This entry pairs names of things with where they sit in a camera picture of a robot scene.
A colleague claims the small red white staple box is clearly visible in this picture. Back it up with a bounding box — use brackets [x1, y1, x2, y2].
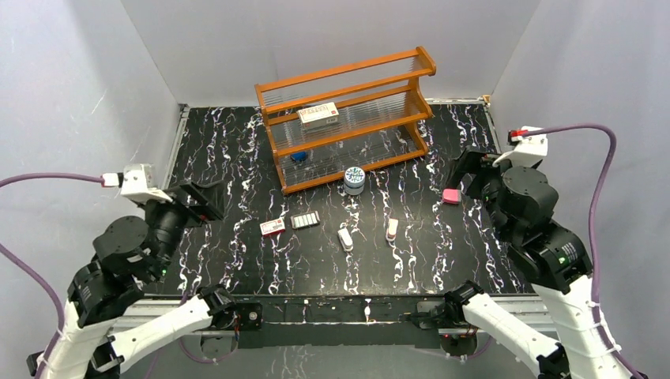
[259, 218, 286, 238]

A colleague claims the cardboard staple tray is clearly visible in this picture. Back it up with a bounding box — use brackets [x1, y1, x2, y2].
[290, 211, 320, 230]

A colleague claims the white stapler part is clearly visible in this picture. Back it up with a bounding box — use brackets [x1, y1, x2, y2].
[337, 227, 353, 253]

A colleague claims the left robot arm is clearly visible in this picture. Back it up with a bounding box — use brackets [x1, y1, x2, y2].
[27, 172, 239, 378]

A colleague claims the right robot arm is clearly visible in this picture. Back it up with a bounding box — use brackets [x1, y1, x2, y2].
[445, 148, 642, 378]

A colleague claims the pink tape measure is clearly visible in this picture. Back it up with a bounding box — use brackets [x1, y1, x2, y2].
[442, 189, 461, 205]

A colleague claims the small blue object on shelf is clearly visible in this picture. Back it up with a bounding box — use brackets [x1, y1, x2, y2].
[290, 152, 308, 162]

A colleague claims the round patterned tape roll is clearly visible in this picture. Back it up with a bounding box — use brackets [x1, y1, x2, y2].
[343, 167, 366, 196]

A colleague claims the orange wooden shelf rack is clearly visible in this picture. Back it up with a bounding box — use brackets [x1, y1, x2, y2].
[254, 46, 437, 195]

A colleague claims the black base bar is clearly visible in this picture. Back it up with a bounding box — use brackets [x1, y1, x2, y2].
[230, 294, 497, 351]

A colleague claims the white red staple box on shelf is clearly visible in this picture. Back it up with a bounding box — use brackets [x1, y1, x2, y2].
[297, 102, 339, 129]

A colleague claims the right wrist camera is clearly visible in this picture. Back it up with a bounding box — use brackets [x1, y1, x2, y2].
[492, 126, 548, 167]

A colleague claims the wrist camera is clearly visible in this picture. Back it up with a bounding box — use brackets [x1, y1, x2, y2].
[100, 163, 172, 205]
[492, 126, 548, 167]

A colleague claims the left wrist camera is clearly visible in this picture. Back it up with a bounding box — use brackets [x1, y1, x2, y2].
[100, 163, 172, 205]

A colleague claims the aluminium rail frame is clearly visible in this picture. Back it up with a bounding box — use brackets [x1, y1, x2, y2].
[92, 295, 590, 379]

